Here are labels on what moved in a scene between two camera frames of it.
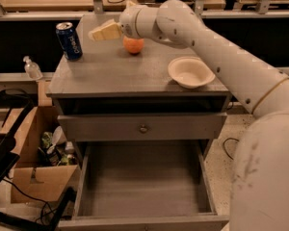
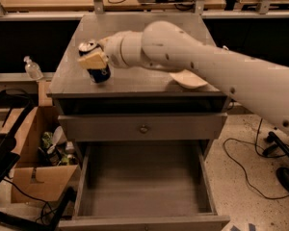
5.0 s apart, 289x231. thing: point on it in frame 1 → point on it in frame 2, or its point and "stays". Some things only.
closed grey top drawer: (143, 127) stays
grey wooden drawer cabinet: (111, 94) stays
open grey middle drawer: (145, 186) stays
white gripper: (127, 22) → (113, 52)
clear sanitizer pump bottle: (33, 68) stays
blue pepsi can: (68, 40) → (99, 75)
